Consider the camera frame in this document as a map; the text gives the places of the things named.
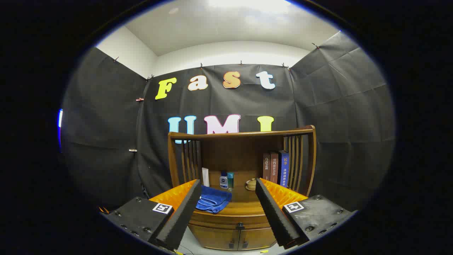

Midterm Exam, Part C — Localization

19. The wooden drawer with black knob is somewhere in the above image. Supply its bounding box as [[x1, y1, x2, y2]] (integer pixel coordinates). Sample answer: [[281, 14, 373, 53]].
[[188, 212, 272, 229]]

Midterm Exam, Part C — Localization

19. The wooden cabinet door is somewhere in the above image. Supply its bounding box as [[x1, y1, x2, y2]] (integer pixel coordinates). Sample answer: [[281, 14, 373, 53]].
[[189, 225, 240, 250], [238, 227, 277, 250]]

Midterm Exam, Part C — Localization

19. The reddish brown book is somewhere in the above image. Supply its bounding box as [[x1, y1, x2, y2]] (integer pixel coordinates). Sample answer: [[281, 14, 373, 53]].
[[270, 152, 280, 184]]

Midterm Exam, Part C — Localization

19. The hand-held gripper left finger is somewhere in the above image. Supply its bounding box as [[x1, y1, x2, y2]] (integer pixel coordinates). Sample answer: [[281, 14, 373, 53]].
[[103, 179, 202, 251]]

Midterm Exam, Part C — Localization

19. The blue book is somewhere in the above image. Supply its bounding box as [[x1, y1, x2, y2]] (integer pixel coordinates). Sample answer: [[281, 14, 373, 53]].
[[278, 150, 290, 188]]

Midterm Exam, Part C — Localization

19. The folded blue towel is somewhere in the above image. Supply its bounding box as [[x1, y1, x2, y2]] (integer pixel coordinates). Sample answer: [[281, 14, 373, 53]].
[[196, 185, 233, 214]]

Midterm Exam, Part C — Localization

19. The wooden countertop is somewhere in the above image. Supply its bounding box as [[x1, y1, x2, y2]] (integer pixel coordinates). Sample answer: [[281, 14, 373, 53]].
[[195, 184, 265, 215]]

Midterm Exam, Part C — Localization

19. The dark brown book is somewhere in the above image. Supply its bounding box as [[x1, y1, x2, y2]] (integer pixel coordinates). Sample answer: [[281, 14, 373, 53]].
[[263, 153, 271, 182]]

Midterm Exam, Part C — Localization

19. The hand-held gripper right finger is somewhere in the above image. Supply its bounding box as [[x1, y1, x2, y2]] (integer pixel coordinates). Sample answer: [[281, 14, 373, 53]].
[[255, 178, 356, 250]]

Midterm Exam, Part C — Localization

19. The wooden cabinet with slatted sides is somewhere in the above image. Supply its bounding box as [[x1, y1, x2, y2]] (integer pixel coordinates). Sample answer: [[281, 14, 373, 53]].
[[167, 125, 316, 251]]

